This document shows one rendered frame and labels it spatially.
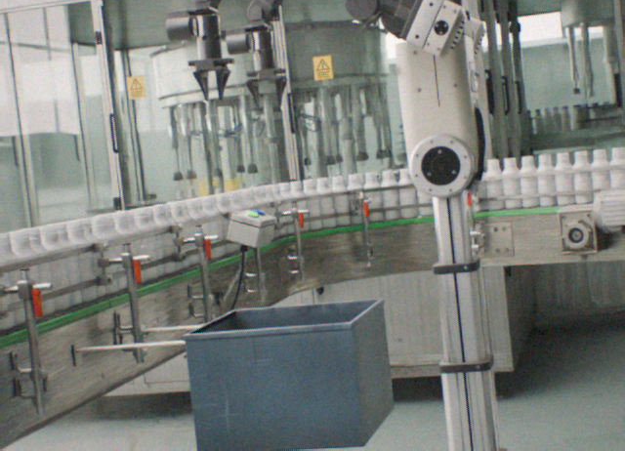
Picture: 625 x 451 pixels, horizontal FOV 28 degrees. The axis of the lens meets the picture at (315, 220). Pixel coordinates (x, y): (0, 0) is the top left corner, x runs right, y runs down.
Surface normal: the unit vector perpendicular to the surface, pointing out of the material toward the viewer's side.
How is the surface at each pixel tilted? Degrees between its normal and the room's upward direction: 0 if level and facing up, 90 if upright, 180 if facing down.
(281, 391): 90
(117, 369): 90
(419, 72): 90
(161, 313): 90
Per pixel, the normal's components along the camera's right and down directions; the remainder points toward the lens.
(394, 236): 0.20, 0.05
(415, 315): -0.23, 0.07
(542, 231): -0.52, 0.10
